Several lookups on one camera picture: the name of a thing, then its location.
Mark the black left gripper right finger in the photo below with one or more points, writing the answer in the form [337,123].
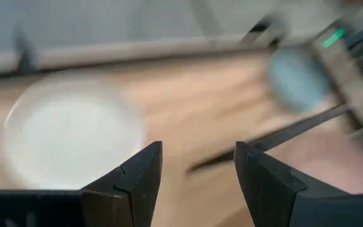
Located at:
[263,189]

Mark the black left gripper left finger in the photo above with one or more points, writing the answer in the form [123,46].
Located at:
[128,195]

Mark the white round plate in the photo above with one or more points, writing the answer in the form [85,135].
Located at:
[71,135]

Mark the light blue round plate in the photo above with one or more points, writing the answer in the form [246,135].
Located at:
[295,79]

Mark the wooden shelf with pale edge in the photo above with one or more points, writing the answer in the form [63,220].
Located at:
[345,79]

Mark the pale table edge rail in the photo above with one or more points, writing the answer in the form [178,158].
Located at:
[121,52]

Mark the black upright post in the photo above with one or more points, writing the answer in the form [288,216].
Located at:
[25,58]

